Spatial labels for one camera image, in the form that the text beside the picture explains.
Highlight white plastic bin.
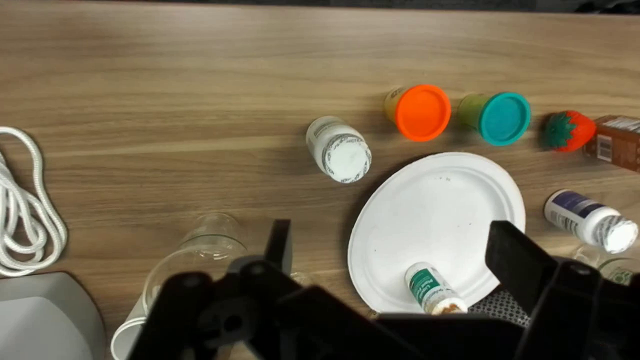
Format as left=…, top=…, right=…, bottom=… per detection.
left=0, top=269, right=111, bottom=360

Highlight teal lid dough tub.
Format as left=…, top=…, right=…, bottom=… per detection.
left=454, top=90, right=534, bottom=150

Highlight white coiled cable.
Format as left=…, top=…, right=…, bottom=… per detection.
left=0, top=123, right=71, bottom=278

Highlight orange lid dough tub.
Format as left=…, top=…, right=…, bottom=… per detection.
left=384, top=81, right=454, bottom=144

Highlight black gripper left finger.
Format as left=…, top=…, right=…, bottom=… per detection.
left=128, top=217, right=317, bottom=360

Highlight clear cup green logo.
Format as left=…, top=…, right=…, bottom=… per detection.
left=140, top=210, right=251, bottom=335

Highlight white bottle green label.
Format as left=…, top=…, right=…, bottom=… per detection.
left=403, top=259, right=470, bottom=316

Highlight white bottle blue label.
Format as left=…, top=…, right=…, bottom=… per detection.
left=542, top=187, right=640, bottom=255

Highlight white paper plate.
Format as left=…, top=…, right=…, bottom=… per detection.
left=346, top=150, right=528, bottom=316

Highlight white bottle black text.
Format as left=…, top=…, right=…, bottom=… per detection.
left=305, top=114, right=374, bottom=185

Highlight red toy strawberry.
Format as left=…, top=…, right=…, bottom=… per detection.
left=539, top=107, right=599, bottom=156

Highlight spice jar orange lid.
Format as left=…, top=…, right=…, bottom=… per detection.
left=584, top=114, right=640, bottom=174

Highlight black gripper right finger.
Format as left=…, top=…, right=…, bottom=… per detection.
left=484, top=219, right=640, bottom=360

